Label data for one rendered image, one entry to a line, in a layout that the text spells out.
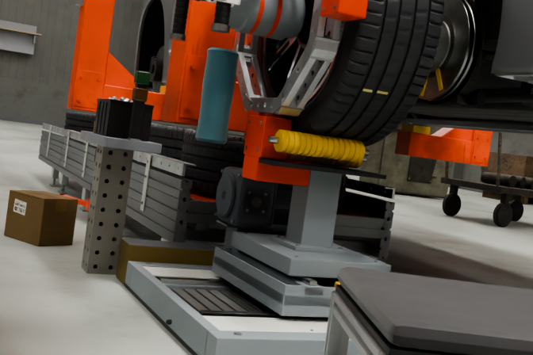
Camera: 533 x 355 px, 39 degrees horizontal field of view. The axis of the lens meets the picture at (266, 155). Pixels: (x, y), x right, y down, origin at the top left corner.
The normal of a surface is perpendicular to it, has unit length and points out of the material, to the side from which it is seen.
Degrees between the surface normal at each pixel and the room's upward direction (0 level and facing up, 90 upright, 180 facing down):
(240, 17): 124
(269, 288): 90
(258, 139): 90
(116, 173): 90
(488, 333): 23
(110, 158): 90
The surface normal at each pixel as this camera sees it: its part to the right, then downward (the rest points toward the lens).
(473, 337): 0.12, -0.35
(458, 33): -0.90, -0.11
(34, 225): -0.59, -0.06
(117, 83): 0.40, 0.07
